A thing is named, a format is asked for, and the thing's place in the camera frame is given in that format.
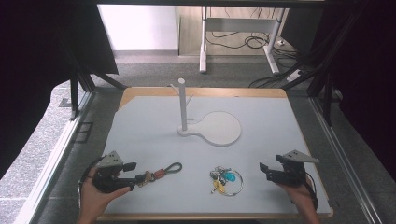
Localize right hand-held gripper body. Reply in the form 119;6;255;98
266;149;320;189

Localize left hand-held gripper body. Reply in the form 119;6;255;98
92;150;126;194

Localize keychain with dark cord loop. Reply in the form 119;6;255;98
135;161;183;189

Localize person's right hand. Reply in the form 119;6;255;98
277;178;318;217

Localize person's left hand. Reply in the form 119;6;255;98
78;175;133;219

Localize light grey table mat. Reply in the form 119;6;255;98
102;95;332;216

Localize white peg stand with base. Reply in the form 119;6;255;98
169;77;243;148

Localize black metal stand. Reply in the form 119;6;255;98
57;36;128;121
281;6;372;127

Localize white power strip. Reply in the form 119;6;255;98
286;69;304;83

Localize black curtain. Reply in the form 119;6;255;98
0;0;120;181
281;0;396;174

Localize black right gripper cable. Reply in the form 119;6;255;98
305;175;319;211

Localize key ring with coloured tags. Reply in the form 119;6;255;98
208;166;244;197

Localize aluminium frame rail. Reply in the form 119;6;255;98
308;96;385;224
12;91;97;224

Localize black floor cables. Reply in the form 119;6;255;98
205;7;312;89

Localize white desk frame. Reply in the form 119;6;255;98
199;5;287;75

